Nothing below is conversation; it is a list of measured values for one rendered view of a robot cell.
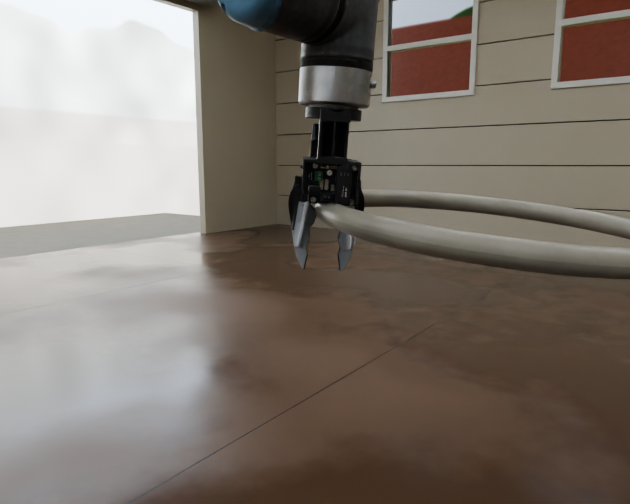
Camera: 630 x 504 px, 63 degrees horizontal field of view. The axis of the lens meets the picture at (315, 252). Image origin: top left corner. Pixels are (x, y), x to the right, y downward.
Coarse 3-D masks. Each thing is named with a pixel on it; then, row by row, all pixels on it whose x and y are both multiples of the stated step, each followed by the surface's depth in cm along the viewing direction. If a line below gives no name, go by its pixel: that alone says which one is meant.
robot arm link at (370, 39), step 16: (352, 0) 57; (368, 0) 60; (352, 16) 58; (368, 16) 60; (336, 32) 58; (352, 32) 60; (368, 32) 61; (304, 48) 62; (320, 48) 60; (336, 48) 60; (352, 48) 60; (368, 48) 61; (304, 64) 62; (320, 64) 61; (336, 64) 60; (352, 64) 60; (368, 64) 62
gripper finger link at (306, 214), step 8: (304, 208) 67; (312, 208) 69; (296, 216) 70; (304, 216) 67; (312, 216) 70; (296, 224) 70; (304, 224) 67; (296, 232) 70; (304, 232) 70; (296, 240) 70; (304, 240) 70; (296, 248) 70; (304, 248) 71; (296, 256) 71; (304, 256) 71; (304, 264) 71
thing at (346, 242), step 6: (342, 234) 70; (348, 234) 67; (342, 240) 70; (348, 240) 68; (354, 240) 70; (342, 246) 71; (348, 246) 68; (342, 252) 71; (348, 252) 71; (342, 258) 71; (348, 258) 71; (342, 264) 71
